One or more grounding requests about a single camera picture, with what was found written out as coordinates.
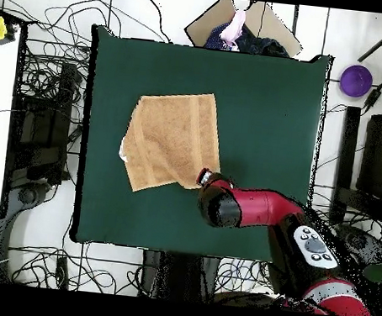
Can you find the tan terry towel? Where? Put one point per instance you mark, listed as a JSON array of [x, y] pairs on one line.
[[172, 139]]

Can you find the black flat panel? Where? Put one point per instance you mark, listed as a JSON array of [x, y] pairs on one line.
[[379, 154]]

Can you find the black power adapter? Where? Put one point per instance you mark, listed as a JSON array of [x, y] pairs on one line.
[[372, 98]]

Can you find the pink cloth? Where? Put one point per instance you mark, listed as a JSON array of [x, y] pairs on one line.
[[234, 29]]

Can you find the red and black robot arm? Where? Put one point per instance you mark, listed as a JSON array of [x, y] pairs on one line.
[[257, 205]]

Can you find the dark blue clothes pile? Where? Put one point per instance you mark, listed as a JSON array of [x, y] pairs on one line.
[[263, 45]]

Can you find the black equipment stand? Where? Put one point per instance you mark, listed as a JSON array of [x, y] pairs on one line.
[[45, 126]]

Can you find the cardboard box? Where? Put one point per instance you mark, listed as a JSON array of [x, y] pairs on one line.
[[208, 21]]

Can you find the dark green table cloth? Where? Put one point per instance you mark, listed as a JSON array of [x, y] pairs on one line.
[[267, 105]]

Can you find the black power strip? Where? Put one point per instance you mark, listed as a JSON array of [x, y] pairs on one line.
[[62, 271]]

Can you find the black upright bar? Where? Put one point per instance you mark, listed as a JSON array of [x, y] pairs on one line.
[[346, 157]]

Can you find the purple bowl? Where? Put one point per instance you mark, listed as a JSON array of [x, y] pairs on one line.
[[356, 80]]

